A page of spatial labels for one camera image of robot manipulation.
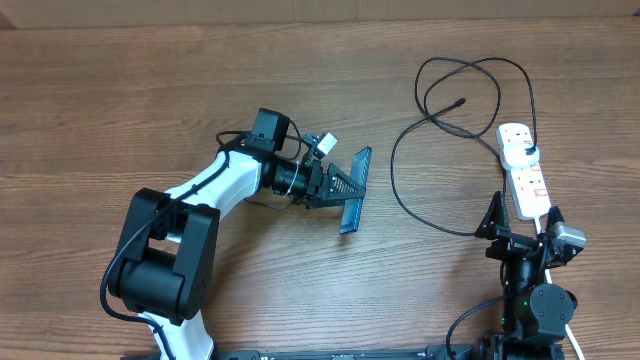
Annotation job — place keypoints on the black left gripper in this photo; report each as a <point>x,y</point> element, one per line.
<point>315,195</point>

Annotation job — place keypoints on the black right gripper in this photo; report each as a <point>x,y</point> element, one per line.
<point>491,226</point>

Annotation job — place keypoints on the blue smartphone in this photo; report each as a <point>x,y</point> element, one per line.
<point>353,206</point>

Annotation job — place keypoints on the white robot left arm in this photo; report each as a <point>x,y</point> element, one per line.
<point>161,270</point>

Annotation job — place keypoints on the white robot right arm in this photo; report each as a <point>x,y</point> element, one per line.
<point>535,312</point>

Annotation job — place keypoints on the white charger adapter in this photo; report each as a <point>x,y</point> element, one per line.
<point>517,156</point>

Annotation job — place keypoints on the white power strip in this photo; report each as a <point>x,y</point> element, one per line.
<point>528,188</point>

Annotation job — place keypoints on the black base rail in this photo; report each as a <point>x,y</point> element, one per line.
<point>431,352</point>

